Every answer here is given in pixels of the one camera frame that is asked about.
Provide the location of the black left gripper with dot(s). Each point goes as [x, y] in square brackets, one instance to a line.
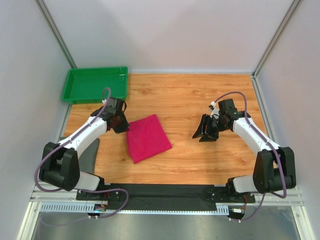
[124, 127]

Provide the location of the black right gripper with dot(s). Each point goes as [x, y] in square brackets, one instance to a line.
[205, 123]

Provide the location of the magenta t shirt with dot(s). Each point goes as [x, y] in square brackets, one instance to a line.
[146, 138]

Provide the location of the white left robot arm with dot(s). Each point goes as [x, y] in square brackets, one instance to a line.
[59, 168]

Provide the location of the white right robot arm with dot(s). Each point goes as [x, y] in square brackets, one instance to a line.
[274, 168]

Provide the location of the folded grey t shirt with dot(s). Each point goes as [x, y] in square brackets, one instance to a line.
[87, 159]

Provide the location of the green plastic tray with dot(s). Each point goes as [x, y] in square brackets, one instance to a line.
[85, 85]

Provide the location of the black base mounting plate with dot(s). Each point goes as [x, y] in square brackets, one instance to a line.
[220, 194]

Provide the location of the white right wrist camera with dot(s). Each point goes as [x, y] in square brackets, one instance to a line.
[214, 111]

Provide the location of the aluminium front frame rail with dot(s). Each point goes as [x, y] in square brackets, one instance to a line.
[66, 202]

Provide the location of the right aluminium corner post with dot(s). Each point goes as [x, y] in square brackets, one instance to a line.
[294, 5]

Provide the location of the aluminium corner post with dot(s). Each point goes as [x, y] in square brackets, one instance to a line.
[294, 5]
[55, 31]

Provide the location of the left aluminium corner post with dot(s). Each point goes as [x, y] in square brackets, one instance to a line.
[55, 31]

